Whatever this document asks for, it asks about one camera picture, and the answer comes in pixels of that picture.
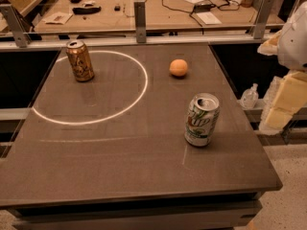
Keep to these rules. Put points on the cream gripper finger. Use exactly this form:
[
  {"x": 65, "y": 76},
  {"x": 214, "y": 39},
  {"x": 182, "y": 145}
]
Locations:
[
  {"x": 290, "y": 96},
  {"x": 269, "y": 47}
]

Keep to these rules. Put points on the orange fruit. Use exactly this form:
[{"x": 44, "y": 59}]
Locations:
[{"x": 178, "y": 68}]

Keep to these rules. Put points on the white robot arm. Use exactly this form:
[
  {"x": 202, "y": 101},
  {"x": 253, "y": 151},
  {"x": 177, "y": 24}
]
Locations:
[{"x": 291, "y": 53}]

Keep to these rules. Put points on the white green 7up can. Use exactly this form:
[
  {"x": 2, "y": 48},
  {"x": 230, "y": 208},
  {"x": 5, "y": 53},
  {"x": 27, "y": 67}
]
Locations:
[{"x": 202, "y": 115}]

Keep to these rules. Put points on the orange soda can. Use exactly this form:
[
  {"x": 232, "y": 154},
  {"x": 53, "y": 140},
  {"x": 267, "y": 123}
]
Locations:
[{"x": 80, "y": 61}]

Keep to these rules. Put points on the clear sanitizer bottle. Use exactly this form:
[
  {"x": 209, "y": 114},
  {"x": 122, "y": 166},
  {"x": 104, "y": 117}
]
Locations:
[{"x": 249, "y": 97}]

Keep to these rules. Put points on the white booklet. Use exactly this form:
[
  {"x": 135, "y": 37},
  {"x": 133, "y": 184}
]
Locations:
[{"x": 208, "y": 18}]

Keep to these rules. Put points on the black power adapter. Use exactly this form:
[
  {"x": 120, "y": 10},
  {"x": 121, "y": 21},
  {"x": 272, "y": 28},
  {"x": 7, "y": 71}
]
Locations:
[{"x": 201, "y": 7}]

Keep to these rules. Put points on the wooden back table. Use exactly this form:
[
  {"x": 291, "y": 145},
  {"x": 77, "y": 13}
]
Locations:
[{"x": 161, "y": 15}]

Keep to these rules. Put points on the small black box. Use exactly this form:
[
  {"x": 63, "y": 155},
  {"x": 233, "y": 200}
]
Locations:
[{"x": 117, "y": 8}]

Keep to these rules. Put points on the black remote device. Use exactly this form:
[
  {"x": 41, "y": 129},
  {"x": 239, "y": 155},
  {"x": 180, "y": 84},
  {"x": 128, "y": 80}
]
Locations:
[{"x": 86, "y": 10}]

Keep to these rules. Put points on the white paper card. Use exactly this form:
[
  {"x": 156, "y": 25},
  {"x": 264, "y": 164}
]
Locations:
[{"x": 57, "y": 18}]

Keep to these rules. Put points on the right metal bracket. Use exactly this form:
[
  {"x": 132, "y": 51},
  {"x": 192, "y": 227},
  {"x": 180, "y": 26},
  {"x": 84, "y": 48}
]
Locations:
[{"x": 260, "y": 23}]

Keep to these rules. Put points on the metal bracket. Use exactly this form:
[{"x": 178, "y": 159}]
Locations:
[
  {"x": 260, "y": 23},
  {"x": 140, "y": 21},
  {"x": 19, "y": 34}
]

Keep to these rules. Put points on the centre metal bracket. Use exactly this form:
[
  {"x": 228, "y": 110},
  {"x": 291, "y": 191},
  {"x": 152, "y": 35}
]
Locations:
[{"x": 140, "y": 21}]

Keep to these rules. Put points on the left metal bracket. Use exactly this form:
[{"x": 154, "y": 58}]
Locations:
[{"x": 19, "y": 34}]

